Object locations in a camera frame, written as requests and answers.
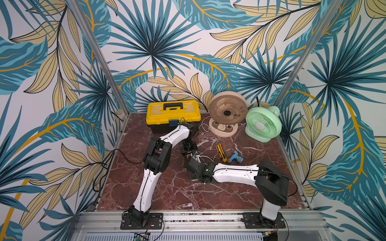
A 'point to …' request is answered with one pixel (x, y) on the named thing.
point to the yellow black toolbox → (162, 116)
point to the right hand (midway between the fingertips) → (190, 170)
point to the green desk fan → (263, 124)
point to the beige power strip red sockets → (195, 157)
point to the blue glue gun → (235, 156)
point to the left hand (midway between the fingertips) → (191, 158)
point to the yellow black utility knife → (221, 152)
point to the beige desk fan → (226, 110)
